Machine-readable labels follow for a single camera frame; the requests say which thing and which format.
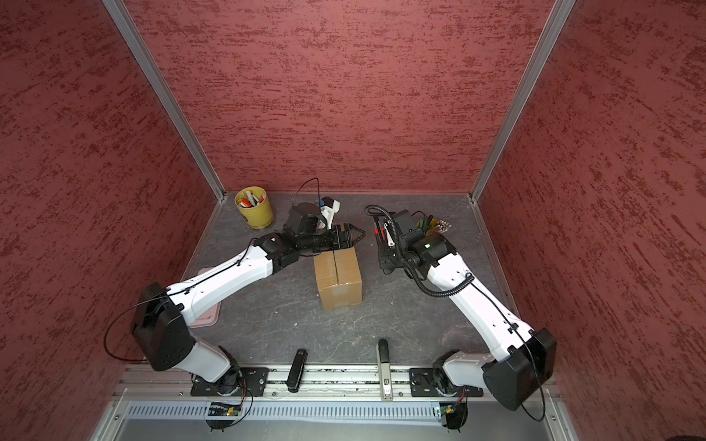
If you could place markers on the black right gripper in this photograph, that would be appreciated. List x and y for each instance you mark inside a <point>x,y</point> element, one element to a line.
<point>384,260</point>

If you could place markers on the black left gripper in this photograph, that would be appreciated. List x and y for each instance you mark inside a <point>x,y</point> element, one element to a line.
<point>347,236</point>

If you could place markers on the brown cardboard express box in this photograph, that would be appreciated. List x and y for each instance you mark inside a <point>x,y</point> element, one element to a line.
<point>338,279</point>

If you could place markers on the red black utility knife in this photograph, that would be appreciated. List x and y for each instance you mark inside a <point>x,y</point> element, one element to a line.
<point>379,230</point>

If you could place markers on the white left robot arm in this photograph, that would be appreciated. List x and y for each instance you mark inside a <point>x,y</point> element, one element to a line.
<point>163,315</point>

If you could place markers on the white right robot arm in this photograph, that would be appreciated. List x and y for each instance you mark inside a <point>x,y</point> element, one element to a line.
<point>519,359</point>

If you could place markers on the coloured pencils bundle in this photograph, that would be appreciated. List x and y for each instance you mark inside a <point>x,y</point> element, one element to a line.
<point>441,226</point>

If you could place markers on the yellow-green pen holder cup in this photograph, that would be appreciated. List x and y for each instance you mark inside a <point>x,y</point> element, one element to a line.
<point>254,204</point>

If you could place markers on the pink flat case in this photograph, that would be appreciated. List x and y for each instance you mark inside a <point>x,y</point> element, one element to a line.
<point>208,318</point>

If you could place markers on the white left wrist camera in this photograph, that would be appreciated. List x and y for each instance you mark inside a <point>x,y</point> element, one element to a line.
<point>329,208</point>

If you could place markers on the silver latch with black handle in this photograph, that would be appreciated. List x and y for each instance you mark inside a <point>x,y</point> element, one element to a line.
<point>384,370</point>

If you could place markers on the aluminium front rail frame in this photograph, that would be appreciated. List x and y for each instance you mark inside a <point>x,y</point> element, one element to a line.
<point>334,402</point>

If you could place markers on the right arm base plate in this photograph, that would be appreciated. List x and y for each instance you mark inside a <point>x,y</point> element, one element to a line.
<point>430,382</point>

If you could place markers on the black handle on rail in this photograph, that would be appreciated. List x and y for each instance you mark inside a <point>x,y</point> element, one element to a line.
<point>295,376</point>

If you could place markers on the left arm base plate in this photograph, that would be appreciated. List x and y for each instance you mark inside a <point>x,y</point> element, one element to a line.
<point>249,379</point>

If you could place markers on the right circuit board with wires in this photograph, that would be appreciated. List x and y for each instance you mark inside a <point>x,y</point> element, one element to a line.
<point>453,416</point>

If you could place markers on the circuit board with wires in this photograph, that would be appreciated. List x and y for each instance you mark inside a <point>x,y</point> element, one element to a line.
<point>220,416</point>
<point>453,416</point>

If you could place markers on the left circuit board with wires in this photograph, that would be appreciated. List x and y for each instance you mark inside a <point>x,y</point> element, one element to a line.
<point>220,416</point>

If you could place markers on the aluminium corner post left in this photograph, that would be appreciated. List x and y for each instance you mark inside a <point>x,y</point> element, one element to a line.
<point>121,17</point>

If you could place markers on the aluminium corner post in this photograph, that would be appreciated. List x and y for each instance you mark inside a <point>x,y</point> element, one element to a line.
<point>551,31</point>
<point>121,17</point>

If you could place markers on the aluminium corner post right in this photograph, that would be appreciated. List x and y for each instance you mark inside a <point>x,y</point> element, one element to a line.
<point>551,31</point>

